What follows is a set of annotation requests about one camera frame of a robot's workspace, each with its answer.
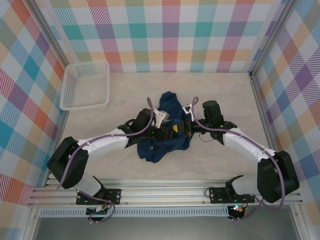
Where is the white slotted cable duct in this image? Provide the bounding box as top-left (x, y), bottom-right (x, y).
top-left (39, 208), bottom-right (230, 218)

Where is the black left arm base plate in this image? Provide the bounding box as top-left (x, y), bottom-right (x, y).
top-left (75, 188), bottom-right (123, 206)

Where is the small circuit board with connector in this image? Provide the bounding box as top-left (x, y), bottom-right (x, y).
top-left (85, 205), bottom-right (111, 218)

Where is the aluminium frame post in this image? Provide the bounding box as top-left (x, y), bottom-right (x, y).
top-left (26, 0), bottom-right (74, 67)
top-left (252, 0), bottom-right (298, 73)

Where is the aluminium side rail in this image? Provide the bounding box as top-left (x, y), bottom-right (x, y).
top-left (249, 71), bottom-right (278, 153)
top-left (56, 110), bottom-right (71, 142)

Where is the navy blue t-shirt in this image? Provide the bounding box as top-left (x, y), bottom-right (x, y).
top-left (136, 91), bottom-right (193, 165)

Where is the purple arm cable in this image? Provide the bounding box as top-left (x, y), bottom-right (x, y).
top-left (56, 97), bottom-right (154, 225)
top-left (191, 96), bottom-right (286, 223)

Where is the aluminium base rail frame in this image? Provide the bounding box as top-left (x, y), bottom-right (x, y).
top-left (27, 176), bottom-right (303, 208)

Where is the white plastic mesh basket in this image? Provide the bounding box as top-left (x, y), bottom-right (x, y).
top-left (59, 60), bottom-right (111, 112)

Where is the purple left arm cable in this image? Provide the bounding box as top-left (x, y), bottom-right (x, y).
top-left (56, 97), bottom-right (154, 225)

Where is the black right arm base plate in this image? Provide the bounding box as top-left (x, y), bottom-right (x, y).
top-left (208, 186), bottom-right (255, 205)

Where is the small circuit board with LED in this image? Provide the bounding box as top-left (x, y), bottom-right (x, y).
top-left (228, 204), bottom-right (245, 220)

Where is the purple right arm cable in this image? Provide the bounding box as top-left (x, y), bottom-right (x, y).
top-left (191, 96), bottom-right (286, 223)

